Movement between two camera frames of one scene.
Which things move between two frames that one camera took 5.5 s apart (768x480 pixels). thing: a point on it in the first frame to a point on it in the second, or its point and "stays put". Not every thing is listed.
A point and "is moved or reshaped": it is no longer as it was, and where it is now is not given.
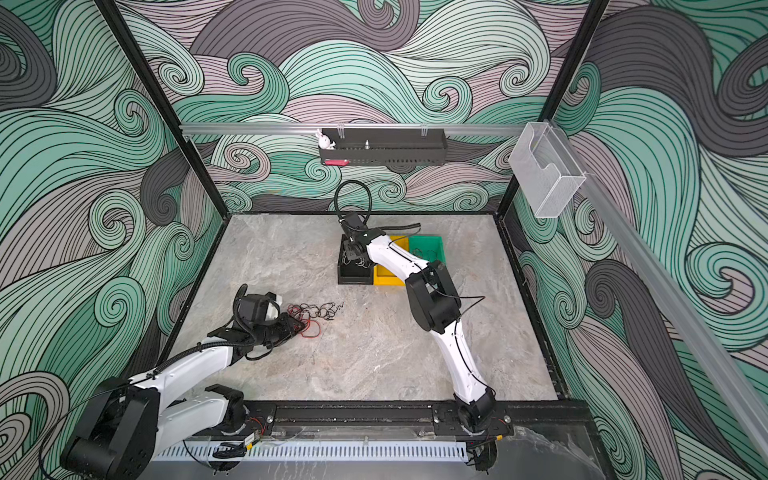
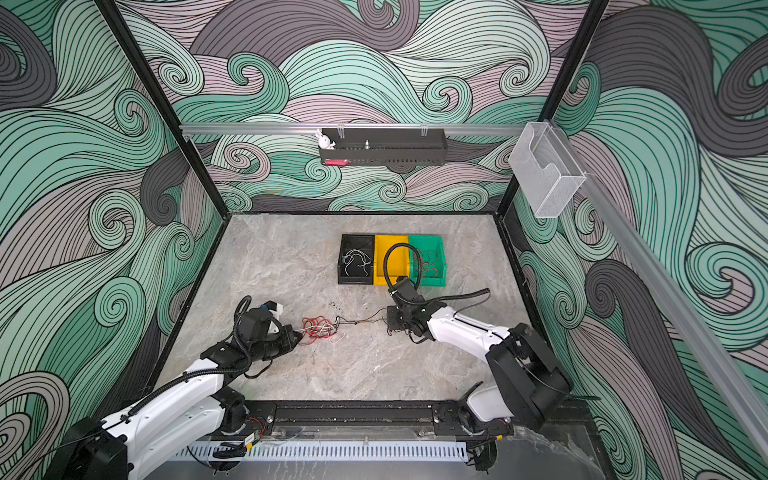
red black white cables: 305,312 is moved or reshaped
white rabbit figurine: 324,141 stays put
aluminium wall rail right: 700,340 stays put
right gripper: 348,250 to 391,317
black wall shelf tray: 380,146 stays put
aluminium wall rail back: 352,127 stays put
